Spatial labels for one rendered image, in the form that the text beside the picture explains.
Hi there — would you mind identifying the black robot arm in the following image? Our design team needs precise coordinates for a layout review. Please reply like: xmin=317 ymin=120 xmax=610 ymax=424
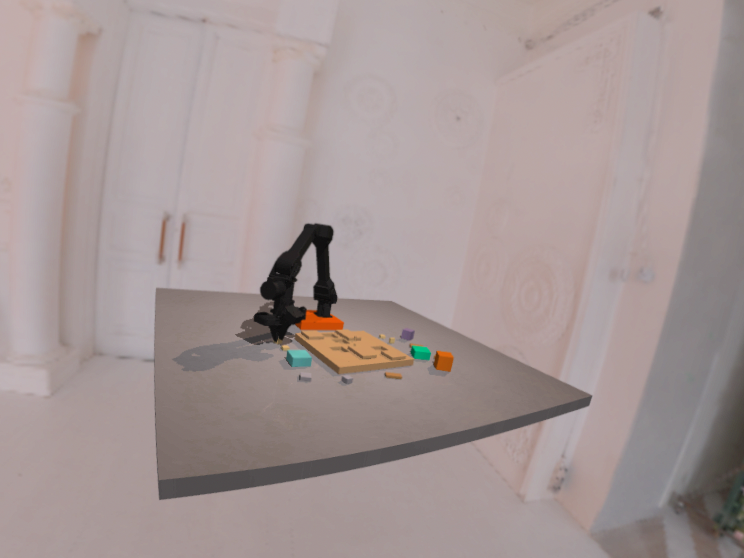
xmin=260 ymin=224 xmax=337 ymax=325

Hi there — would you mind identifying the green square block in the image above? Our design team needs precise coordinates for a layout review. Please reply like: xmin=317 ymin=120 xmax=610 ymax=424
xmin=411 ymin=345 xmax=431 ymax=360

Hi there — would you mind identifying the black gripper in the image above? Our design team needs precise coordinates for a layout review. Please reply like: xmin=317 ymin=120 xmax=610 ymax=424
xmin=254 ymin=297 xmax=295 ymax=343

